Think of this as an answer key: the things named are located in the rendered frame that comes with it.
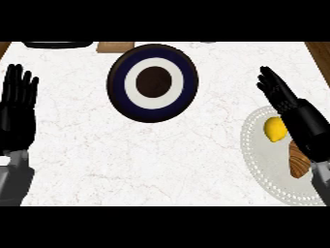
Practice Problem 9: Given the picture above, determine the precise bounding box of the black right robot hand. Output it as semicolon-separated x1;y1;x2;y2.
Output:
256;66;330;164

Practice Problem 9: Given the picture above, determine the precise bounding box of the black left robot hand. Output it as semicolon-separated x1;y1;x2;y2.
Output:
0;63;39;157

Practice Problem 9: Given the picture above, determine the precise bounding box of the brown croissant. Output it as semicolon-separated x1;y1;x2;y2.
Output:
287;139;312;179

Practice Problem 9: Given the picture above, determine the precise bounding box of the white round placemat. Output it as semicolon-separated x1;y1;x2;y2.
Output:
238;105;327;206

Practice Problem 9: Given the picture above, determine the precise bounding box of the dark blue ringed plate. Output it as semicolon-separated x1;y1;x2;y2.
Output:
106;44;200;124

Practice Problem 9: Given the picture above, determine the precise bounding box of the yellow lemon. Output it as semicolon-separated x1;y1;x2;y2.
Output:
262;116;290;143

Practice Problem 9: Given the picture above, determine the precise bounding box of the black flat appliance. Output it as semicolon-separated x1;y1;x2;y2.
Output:
20;41;94;49

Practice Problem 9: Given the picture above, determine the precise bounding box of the brown wooden board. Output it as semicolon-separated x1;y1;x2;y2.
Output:
95;41;135;54

